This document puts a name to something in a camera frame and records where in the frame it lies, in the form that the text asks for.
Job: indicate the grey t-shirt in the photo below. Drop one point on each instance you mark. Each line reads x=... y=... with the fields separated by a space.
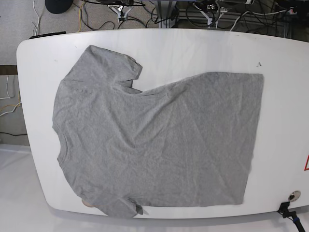
x=185 y=144

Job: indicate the beige table grommet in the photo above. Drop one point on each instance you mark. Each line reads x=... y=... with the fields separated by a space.
x=87 y=204

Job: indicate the black round base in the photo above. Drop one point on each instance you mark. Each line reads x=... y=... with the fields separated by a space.
x=58 y=6

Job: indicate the red warning triangle sticker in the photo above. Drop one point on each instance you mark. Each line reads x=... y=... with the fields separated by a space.
x=307 y=164

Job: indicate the silver table grommet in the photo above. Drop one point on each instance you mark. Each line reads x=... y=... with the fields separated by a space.
x=294 y=196

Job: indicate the aluminium frame stand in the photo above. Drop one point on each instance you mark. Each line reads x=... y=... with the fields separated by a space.
x=167 y=13

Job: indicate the black clamp with cable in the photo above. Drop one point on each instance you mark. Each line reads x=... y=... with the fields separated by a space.
x=292 y=215

